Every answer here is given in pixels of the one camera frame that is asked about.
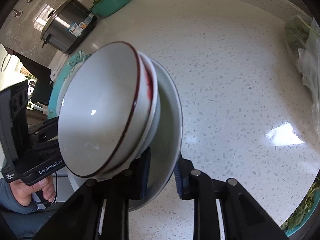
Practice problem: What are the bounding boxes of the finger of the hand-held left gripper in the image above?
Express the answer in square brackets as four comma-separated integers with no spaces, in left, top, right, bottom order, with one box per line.
[27,116,60,137]
[32,135,61,153]

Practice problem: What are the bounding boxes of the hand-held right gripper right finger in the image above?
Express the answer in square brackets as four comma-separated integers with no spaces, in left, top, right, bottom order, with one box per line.
[174,152,288,240]

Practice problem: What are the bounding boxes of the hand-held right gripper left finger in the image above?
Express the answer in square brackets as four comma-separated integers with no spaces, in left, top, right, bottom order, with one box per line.
[32,147,152,240]

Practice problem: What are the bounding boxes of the large white bowl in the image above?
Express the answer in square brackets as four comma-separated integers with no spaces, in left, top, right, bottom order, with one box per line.
[95,57,184,212]

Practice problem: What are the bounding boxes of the red print dark-rimmed bowl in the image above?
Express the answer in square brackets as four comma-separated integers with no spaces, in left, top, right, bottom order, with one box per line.
[57,41,153,178]

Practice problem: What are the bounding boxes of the deep teal floral plate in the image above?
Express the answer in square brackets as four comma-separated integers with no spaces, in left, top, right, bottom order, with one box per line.
[47,51,91,120]

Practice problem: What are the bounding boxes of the small white bowl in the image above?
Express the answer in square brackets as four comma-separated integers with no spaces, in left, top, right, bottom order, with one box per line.
[130,51,161,161]

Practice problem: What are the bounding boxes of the person's left forearm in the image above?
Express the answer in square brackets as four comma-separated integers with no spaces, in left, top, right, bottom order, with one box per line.
[0,177,68,240]

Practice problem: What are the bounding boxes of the person's left hand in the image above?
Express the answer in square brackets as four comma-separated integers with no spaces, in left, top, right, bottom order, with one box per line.
[9,174,54,207]

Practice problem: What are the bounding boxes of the white cloth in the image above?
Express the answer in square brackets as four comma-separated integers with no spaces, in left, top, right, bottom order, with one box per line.
[50,51,71,83]

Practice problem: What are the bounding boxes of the stainless steel rice cooker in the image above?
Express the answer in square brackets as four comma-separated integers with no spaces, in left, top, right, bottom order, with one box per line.
[40,0,97,55]

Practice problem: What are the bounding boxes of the teal basket of greens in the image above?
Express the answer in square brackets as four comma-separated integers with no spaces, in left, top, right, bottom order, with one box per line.
[280,177,320,238]

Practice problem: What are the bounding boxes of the green colander basket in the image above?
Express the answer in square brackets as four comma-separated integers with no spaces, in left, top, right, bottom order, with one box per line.
[89,0,132,18]

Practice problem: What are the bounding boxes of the plastic bag of greens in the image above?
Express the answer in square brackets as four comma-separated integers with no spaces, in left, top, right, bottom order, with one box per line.
[284,15,320,120]

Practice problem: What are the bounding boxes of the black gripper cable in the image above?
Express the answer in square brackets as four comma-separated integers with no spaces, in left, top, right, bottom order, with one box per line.
[51,172,59,203]

